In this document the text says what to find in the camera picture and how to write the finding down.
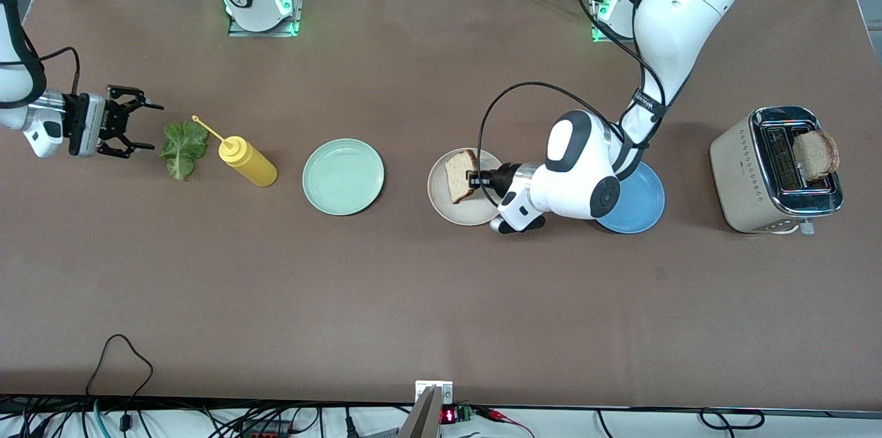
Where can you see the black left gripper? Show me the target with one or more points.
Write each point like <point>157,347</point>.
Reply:
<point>501,177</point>

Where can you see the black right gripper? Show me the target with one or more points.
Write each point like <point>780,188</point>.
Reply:
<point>110,122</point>

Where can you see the pale-crust toast bread slice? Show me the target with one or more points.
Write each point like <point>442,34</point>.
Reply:
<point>456,176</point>

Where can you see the green lettuce leaf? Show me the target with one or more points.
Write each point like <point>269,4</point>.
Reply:
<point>182,149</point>

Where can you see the yellow mustard squeeze bottle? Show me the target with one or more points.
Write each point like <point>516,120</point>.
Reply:
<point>248,161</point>

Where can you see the dark-crust toast bread slice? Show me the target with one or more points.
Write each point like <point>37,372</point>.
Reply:
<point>816,152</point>

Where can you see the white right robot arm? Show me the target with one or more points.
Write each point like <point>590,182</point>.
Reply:
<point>14,66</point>

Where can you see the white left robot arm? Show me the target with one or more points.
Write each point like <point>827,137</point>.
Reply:
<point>689,11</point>

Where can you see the beige plate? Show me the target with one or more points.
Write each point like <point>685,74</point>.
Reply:
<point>462,214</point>

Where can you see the mint green plate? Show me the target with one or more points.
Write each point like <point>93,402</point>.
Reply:
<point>343,176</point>

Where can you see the blue plate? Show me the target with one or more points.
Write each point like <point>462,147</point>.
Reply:
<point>641,207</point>

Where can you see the red LED display board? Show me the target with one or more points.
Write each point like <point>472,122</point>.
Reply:
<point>449,416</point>

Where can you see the beige chrome toaster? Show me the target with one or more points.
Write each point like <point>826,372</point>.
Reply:
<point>741,180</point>

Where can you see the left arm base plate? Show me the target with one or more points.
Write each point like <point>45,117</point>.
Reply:
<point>598,11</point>

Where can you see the grey camera mount bar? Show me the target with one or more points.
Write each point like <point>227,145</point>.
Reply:
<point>422,421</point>

